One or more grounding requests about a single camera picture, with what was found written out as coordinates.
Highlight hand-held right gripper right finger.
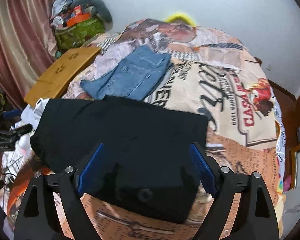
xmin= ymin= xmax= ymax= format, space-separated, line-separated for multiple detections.
xmin=189 ymin=142 xmax=280 ymax=240

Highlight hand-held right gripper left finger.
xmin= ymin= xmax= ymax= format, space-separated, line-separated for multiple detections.
xmin=14 ymin=142 xmax=105 ymax=240

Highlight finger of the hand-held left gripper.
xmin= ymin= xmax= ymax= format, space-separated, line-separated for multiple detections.
xmin=1 ymin=109 xmax=22 ymax=119

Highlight black pants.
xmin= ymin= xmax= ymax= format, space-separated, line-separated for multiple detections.
xmin=29 ymin=95 xmax=210 ymax=224

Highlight white cloth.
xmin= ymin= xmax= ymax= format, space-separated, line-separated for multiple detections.
xmin=19 ymin=97 xmax=50 ymax=132

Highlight wooden lap table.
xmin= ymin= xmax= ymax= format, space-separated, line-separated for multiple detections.
xmin=24 ymin=46 xmax=102 ymax=105

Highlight bed with printed cover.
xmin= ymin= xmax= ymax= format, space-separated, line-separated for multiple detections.
xmin=0 ymin=17 xmax=287 ymax=240

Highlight striped pink curtain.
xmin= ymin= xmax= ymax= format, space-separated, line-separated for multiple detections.
xmin=0 ymin=0 xmax=63 ymax=110

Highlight blue jeans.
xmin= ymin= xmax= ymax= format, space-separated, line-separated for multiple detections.
xmin=80 ymin=45 xmax=173 ymax=100

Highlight green patterned bag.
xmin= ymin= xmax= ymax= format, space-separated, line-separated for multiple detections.
xmin=54 ymin=17 xmax=106 ymax=49

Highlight orange box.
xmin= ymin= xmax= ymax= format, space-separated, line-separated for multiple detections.
xmin=66 ymin=12 xmax=91 ymax=27

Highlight pile of clothes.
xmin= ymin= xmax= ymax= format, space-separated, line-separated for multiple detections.
xmin=50 ymin=0 xmax=90 ymax=23

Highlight grey neck pillow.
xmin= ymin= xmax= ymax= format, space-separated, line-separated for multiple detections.
xmin=81 ymin=0 xmax=113 ymax=30

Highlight yellow foam tube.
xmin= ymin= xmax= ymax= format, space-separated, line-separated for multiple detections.
xmin=164 ymin=11 xmax=198 ymax=28

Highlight black cables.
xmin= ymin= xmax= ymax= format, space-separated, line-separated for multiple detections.
xmin=0 ymin=152 xmax=23 ymax=183

